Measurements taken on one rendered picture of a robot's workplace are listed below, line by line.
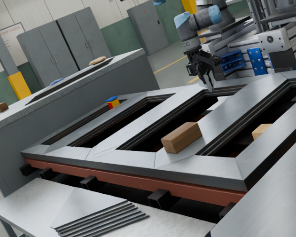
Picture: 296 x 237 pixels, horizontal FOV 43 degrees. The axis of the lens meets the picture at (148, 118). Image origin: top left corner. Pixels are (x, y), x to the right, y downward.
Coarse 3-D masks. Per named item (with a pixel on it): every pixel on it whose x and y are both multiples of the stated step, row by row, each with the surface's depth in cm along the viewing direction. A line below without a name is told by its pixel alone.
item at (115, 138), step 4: (112, 136) 165; (116, 136) 162; (120, 136) 160; (124, 136) 158; (128, 136) 155; (132, 136) 153; (104, 140) 164; (108, 140) 162; (112, 140) 159; (116, 140) 157; (120, 140) 155; (124, 140) 153
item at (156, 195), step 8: (288, 96) 154; (256, 120) 140; (264, 120) 143; (248, 128) 138; (216, 152) 127; (224, 152) 129; (232, 152) 132; (160, 192) 114; (168, 192) 114; (152, 200) 116; (160, 200) 112; (168, 200) 114; (176, 200) 115; (160, 208) 115; (168, 208) 113
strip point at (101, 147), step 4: (100, 144) 161; (104, 144) 158; (108, 144) 156; (112, 144) 154; (116, 144) 152; (120, 144) 150; (96, 148) 158; (100, 148) 156; (104, 148) 153; (108, 148) 151; (96, 152) 152
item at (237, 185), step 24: (168, 96) 197; (192, 96) 174; (168, 120) 162; (240, 120) 125; (48, 144) 211; (72, 144) 184; (216, 144) 116; (288, 144) 99; (96, 168) 145; (120, 168) 130; (144, 168) 118; (264, 168) 92
